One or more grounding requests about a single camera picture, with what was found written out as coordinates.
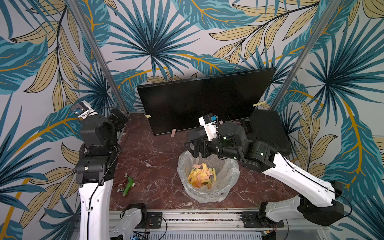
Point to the yellow sticky note right edge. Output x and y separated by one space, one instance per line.
258 104

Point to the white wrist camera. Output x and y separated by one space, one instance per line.
83 110
209 122

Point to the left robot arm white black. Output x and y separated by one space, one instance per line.
95 173

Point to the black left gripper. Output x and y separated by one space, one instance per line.
119 117

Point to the aluminium right corner post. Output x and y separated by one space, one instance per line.
325 12

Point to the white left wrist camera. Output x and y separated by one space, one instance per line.
83 110

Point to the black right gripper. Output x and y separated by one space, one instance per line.
201 146

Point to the bin with clear plastic bag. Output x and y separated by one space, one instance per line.
227 172

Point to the black plastic tool case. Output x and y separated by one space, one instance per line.
267 126

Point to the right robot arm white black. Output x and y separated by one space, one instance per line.
316 200

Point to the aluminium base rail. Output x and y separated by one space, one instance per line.
225 224

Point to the aluminium left corner post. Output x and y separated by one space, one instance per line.
89 36

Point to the green toy on table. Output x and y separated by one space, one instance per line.
125 185

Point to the pile of discarded sticky notes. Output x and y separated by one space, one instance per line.
201 175

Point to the black computer monitor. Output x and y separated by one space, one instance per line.
178 105

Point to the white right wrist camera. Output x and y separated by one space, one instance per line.
209 122

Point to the aluminium corner post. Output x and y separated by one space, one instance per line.
325 12
89 36

